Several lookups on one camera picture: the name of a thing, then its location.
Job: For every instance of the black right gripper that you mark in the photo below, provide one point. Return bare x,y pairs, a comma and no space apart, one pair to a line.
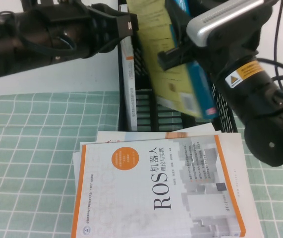
213,57

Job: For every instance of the plain white book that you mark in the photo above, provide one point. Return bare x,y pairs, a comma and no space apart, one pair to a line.
247,186

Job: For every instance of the white orange ROS book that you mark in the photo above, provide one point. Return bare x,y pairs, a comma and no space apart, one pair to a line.
141,193

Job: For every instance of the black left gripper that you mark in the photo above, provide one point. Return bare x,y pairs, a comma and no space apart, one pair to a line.
67,27

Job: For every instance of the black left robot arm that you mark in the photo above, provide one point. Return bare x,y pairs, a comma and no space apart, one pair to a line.
10,49

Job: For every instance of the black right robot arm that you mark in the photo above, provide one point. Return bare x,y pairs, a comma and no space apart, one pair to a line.
262,106

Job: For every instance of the black mesh book holder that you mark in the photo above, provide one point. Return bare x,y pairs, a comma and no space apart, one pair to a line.
143,81

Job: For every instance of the white book with orange spine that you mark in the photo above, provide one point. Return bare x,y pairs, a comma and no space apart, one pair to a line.
129,81

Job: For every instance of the green checked tablecloth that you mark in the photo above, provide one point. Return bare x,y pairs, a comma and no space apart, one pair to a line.
27,161

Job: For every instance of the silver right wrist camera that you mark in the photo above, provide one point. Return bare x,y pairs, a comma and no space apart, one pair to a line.
220,22

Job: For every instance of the yellow teal hardcover book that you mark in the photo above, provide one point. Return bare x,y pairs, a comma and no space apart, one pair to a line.
166,74

